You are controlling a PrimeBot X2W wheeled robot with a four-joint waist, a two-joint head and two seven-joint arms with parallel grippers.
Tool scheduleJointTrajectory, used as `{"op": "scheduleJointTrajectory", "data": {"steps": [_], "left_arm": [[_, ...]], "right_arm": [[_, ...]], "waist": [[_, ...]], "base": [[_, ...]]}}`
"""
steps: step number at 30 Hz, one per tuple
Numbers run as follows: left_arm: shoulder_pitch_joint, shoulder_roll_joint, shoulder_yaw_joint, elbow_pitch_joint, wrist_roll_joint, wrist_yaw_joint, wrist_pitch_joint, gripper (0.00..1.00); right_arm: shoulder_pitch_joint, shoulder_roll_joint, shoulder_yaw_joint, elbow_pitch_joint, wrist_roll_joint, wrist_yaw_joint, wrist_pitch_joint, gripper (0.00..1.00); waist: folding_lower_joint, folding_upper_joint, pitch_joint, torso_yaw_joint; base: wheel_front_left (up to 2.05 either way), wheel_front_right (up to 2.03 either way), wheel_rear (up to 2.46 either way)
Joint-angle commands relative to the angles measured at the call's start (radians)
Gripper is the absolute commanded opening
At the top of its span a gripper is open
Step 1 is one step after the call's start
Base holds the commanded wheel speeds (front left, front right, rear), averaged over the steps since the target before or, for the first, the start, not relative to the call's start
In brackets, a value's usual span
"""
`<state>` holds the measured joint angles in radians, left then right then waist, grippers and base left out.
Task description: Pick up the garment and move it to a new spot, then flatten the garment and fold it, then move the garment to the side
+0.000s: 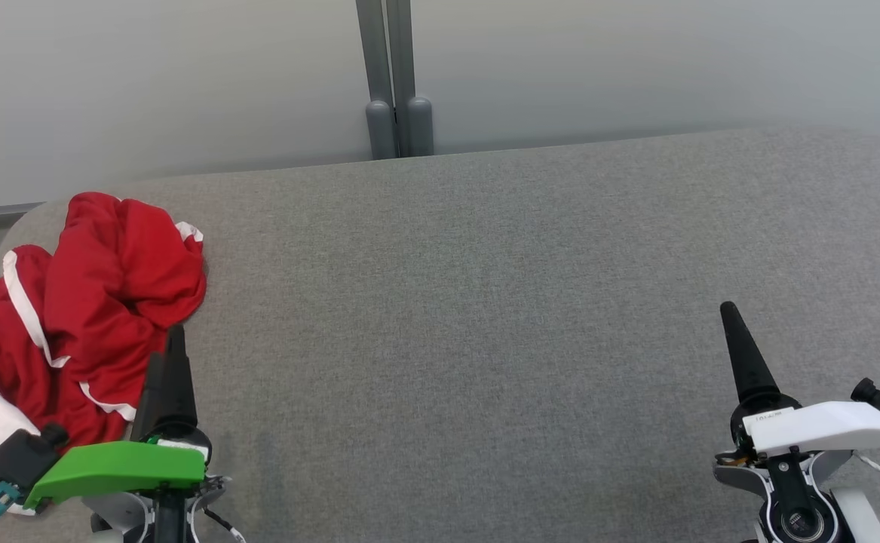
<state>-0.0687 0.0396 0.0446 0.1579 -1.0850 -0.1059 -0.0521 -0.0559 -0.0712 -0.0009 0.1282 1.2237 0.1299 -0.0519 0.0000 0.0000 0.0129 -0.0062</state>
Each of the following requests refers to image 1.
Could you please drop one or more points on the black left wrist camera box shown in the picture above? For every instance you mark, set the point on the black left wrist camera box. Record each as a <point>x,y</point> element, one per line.
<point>21,456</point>

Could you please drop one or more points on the red shorts white stripe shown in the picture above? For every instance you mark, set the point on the red shorts white stripe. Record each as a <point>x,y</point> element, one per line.
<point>130,264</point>

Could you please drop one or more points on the grey fabric sofa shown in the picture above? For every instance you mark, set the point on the grey fabric sofa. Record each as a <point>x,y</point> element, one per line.
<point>485,339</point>

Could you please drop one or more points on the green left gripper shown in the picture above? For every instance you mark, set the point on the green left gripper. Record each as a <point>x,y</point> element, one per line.
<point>123,467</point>

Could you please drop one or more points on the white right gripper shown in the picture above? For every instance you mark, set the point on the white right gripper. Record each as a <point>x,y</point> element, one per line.
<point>824,426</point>

